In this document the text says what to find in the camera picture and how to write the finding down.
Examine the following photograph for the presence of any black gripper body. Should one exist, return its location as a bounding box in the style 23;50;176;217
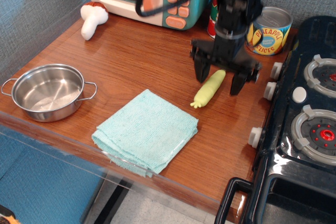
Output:
190;32;262;82

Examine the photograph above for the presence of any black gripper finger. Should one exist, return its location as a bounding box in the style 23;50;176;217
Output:
230;72;248;95
194;58;211;83

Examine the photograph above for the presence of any yellow-green toy spoon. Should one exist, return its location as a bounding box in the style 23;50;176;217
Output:
190;70;226;109

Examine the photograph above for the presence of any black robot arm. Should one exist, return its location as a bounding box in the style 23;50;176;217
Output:
190;0;263;95

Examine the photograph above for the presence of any light blue folded towel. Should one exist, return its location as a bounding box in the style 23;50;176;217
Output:
92;89;198;177

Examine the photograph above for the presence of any tomato sauce can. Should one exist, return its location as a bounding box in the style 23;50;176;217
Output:
207;0;218;38

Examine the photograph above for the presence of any pineapple slices can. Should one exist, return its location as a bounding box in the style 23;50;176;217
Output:
246;7;293;56

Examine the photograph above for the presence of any black toy stove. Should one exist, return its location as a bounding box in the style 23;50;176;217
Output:
215;16;335;223

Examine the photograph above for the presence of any plush toy mushroom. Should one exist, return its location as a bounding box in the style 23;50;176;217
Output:
80;2;109;40

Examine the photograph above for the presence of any stainless steel pot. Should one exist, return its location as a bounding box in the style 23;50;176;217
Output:
1;63;98;122

